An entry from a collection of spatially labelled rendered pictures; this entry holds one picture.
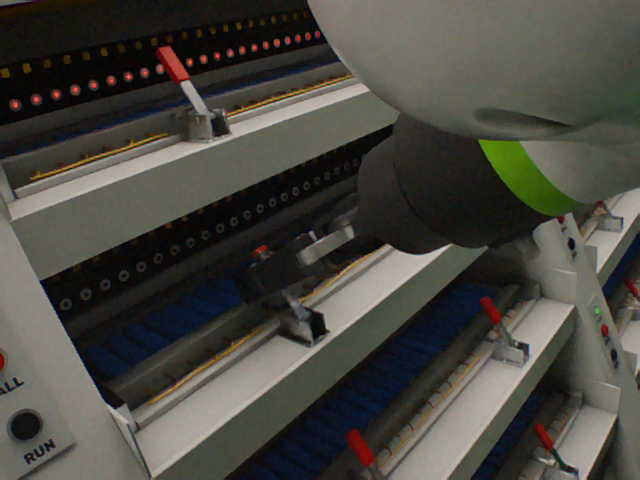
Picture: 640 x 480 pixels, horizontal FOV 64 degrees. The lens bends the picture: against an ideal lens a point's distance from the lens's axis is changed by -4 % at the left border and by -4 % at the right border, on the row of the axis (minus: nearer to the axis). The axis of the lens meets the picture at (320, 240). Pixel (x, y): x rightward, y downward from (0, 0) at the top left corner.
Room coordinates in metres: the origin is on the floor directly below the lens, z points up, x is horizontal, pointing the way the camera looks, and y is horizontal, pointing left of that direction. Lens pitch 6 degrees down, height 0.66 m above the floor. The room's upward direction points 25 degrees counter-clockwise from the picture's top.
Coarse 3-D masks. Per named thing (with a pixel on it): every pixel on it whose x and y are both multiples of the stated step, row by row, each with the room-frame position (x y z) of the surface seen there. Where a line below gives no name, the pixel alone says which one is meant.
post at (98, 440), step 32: (0, 224) 0.32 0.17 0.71; (0, 256) 0.32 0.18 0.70; (0, 288) 0.31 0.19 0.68; (32, 288) 0.32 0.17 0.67; (32, 320) 0.32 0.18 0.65; (32, 352) 0.31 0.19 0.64; (64, 352) 0.32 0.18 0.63; (64, 384) 0.32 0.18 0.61; (64, 416) 0.31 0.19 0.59; (96, 416) 0.32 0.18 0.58; (96, 448) 0.32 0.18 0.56; (128, 448) 0.33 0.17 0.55
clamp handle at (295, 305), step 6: (264, 246) 0.47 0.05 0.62; (252, 252) 0.47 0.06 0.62; (288, 288) 0.46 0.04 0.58; (282, 294) 0.46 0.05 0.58; (288, 294) 0.46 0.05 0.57; (294, 294) 0.46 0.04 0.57; (288, 300) 0.45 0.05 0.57; (294, 300) 0.46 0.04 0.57; (294, 306) 0.45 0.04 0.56; (300, 306) 0.46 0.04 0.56; (294, 312) 0.45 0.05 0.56; (300, 312) 0.45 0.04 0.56
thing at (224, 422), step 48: (336, 192) 0.73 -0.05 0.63; (240, 240) 0.61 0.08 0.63; (144, 288) 0.53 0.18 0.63; (384, 288) 0.51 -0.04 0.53; (432, 288) 0.56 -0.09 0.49; (240, 336) 0.48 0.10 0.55; (336, 336) 0.45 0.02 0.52; (384, 336) 0.50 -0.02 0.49; (96, 384) 0.40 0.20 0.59; (240, 384) 0.41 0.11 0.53; (288, 384) 0.41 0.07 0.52; (144, 432) 0.37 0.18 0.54; (192, 432) 0.37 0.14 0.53; (240, 432) 0.38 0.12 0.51
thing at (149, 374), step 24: (240, 312) 0.47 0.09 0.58; (264, 312) 0.49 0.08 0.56; (192, 336) 0.45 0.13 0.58; (216, 336) 0.45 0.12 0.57; (144, 360) 0.42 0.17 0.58; (168, 360) 0.42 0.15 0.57; (192, 360) 0.44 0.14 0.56; (216, 360) 0.43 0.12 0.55; (120, 384) 0.40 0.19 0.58; (144, 384) 0.41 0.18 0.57
